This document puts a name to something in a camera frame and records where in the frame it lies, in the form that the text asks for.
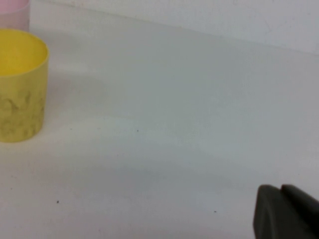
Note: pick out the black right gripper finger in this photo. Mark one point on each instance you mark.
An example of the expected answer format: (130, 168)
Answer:
(304, 204)

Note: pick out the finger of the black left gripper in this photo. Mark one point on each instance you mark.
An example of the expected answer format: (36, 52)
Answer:
(274, 219)

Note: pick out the yellow plastic cup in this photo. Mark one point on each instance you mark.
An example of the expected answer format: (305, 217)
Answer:
(22, 104)

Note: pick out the pink plastic cup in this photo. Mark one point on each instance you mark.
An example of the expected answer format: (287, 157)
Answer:
(13, 17)

